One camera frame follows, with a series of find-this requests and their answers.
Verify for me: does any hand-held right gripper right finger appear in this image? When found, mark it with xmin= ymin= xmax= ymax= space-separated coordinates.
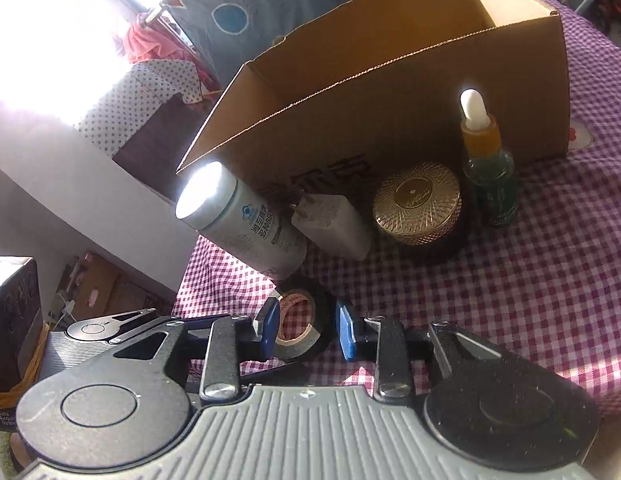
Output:
xmin=335 ymin=300 xmax=505 ymax=402

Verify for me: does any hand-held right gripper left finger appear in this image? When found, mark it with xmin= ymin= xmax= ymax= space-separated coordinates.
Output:
xmin=109 ymin=298 xmax=282 ymax=402

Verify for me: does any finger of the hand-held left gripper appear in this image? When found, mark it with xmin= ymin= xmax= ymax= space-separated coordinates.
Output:
xmin=107 ymin=307 xmax=159 ymax=341

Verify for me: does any black electrical tape roll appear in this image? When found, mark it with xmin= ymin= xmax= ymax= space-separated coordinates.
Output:
xmin=268 ymin=275 xmax=344 ymax=364

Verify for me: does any white pill bottle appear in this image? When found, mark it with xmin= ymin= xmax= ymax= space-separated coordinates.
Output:
xmin=175 ymin=161 xmax=309 ymax=281

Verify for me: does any white charger plug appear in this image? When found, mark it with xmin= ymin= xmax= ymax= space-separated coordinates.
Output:
xmin=290 ymin=195 xmax=374 ymax=262

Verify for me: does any gold lidded jar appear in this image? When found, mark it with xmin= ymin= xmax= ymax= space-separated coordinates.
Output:
xmin=373 ymin=161 xmax=469 ymax=261

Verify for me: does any green dropper bottle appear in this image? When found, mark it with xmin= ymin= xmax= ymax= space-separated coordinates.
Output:
xmin=459 ymin=89 xmax=519 ymax=229

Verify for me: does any brown cardboard box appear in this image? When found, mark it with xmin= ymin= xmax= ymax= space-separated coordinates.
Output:
xmin=176 ymin=0 xmax=572 ymax=207

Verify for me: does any flattened cardboard box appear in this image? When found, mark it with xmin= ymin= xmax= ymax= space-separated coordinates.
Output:
xmin=55 ymin=252 xmax=177 ymax=322

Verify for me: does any purple checkered tablecloth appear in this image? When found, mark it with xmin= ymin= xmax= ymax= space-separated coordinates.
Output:
xmin=173 ymin=0 xmax=621 ymax=417

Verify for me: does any white polka dot cloth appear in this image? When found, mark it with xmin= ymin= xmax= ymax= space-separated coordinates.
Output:
xmin=78 ymin=60 xmax=212 ymax=159

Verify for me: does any pink hanging cloth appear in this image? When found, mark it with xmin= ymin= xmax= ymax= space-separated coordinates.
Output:
xmin=123 ymin=7 xmax=214 ymax=92

